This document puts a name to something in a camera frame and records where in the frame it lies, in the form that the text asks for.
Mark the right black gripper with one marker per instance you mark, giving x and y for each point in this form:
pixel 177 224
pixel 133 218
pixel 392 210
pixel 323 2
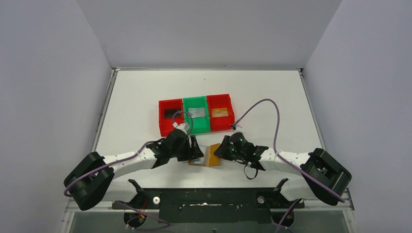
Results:
pixel 222 151

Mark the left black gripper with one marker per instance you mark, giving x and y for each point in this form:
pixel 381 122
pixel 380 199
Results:
pixel 190 146

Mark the yellow leather card holder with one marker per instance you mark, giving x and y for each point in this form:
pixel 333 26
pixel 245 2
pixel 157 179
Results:
pixel 209 159

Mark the green plastic bin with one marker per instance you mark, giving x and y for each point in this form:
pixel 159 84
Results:
pixel 197 107

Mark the red bin with gold card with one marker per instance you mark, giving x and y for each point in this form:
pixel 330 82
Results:
pixel 220 101

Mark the red bin with black card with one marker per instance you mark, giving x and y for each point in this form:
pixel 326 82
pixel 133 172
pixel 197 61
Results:
pixel 165 124

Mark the grey VIP credit card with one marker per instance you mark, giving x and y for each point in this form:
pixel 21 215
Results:
pixel 201 157

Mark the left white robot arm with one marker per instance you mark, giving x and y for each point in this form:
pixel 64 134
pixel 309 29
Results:
pixel 96 177

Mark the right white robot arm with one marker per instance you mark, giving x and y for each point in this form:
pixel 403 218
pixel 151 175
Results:
pixel 317 174

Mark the gold card in bin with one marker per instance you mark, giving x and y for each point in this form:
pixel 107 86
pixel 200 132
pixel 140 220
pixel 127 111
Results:
pixel 219 112

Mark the silver card in bin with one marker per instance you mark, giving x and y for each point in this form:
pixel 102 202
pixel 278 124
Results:
pixel 197 112

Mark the black card in bin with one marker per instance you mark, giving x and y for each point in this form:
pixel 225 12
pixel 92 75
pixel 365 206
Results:
pixel 168 113

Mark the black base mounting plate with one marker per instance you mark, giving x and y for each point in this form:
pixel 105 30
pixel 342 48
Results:
pixel 213 205

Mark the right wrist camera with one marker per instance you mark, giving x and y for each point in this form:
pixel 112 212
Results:
pixel 237 128

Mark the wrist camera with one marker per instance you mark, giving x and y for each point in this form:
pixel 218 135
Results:
pixel 237 128
pixel 182 126

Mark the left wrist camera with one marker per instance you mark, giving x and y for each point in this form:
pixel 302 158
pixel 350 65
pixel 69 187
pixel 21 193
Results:
pixel 182 126

